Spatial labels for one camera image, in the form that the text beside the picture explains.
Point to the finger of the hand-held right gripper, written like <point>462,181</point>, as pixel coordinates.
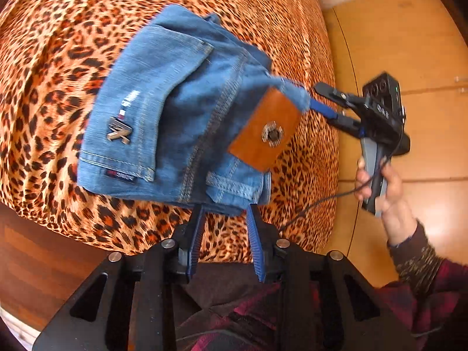
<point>331,91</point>
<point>325,110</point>

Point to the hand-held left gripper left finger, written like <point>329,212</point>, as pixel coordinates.
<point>195,234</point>

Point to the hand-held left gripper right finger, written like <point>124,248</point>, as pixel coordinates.
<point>256,241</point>

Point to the blue denim pants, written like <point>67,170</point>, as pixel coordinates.
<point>164,91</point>

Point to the person's right forearm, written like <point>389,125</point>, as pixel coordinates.
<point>431,270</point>

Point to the person's right hand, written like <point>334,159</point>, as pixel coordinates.
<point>394,190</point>

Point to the light wooden wardrobe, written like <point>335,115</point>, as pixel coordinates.
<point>420,36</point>

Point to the leopard print bed sheet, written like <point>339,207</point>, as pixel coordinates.
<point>55,62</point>

